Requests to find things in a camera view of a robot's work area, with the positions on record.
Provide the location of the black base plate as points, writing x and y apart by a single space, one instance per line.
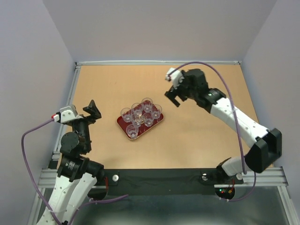
165 181

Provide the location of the aluminium table frame rail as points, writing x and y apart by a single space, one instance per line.
188 137

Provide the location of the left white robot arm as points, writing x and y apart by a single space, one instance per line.
76 174

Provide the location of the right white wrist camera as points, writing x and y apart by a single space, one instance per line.
174 76

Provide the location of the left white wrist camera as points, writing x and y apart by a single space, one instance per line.
65 114

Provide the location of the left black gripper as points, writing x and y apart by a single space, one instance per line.
95 114

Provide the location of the red lacquer tray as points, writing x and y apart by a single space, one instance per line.
142 129

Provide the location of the clear glass group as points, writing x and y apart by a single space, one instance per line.
126 114
132 131
137 119

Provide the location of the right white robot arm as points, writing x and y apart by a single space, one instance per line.
265 144

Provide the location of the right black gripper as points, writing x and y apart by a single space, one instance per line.
173 92

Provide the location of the clear glass group back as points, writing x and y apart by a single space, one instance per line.
132 131

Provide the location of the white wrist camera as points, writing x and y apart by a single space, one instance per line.
65 114
174 76

